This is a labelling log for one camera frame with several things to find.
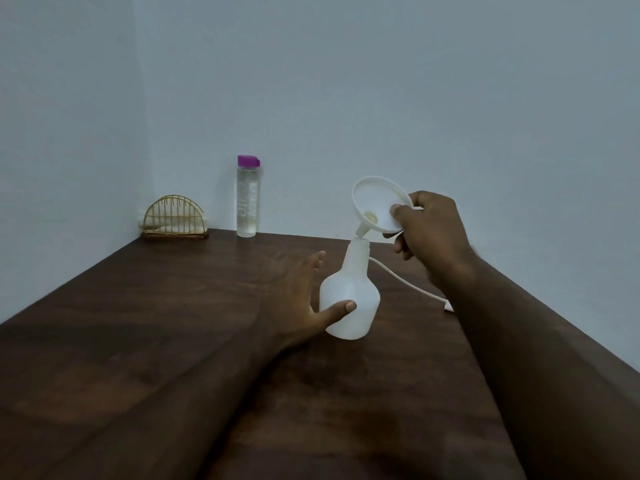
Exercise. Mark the person's right hand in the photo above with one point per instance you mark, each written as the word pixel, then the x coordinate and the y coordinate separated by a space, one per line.
pixel 435 234

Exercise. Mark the person's left hand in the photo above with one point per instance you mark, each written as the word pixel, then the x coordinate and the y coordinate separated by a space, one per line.
pixel 292 299

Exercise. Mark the person's right thumb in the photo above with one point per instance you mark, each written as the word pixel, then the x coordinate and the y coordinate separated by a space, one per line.
pixel 400 217

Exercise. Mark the person's left thumb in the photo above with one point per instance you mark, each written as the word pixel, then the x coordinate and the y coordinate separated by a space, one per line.
pixel 336 312

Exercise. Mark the white plastic bottle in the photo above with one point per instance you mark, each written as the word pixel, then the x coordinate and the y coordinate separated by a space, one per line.
pixel 350 299

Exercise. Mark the white plastic funnel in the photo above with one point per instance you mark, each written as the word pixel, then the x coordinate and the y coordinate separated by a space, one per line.
pixel 377 204

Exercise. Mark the person's right forearm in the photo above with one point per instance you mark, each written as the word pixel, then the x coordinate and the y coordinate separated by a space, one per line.
pixel 545 374

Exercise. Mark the person's left forearm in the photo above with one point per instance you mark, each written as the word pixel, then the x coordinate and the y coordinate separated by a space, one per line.
pixel 165 399

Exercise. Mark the white spray tube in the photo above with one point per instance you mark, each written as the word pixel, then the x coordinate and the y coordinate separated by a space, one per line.
pixel 410 284

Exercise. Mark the clear bottle with purple cap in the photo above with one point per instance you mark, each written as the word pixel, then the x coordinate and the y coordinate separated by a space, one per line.
pixel 247 197

